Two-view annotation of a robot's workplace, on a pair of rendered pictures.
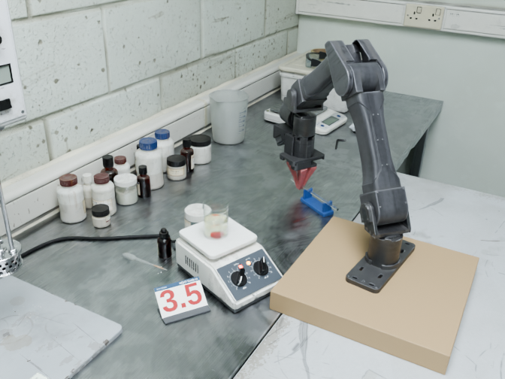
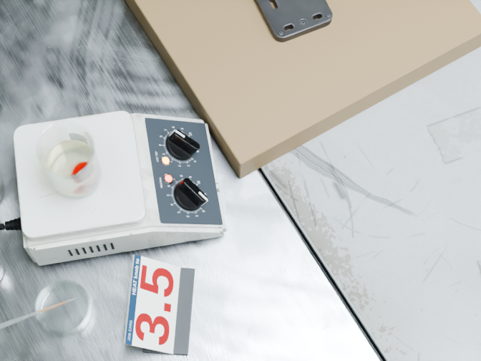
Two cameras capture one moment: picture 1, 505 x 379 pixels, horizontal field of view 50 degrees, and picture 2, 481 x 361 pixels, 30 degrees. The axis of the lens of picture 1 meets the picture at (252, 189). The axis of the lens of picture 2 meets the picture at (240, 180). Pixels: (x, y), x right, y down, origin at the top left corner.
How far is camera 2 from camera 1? 0.73 m
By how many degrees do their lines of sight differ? 55
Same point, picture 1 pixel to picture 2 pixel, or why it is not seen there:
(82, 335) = not seen: outside the picture
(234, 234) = (99, 147)
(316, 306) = (312, 122)
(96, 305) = not seen: outside the picture
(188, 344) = (253, 339)
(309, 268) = (219, 73)
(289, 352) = (344, 205)
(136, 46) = not seen: outside the picture
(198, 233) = (56, 204)
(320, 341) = (345, 151)
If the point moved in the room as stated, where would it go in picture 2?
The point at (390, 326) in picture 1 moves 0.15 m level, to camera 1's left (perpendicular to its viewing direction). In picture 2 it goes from (405, 54) to (339, 162)
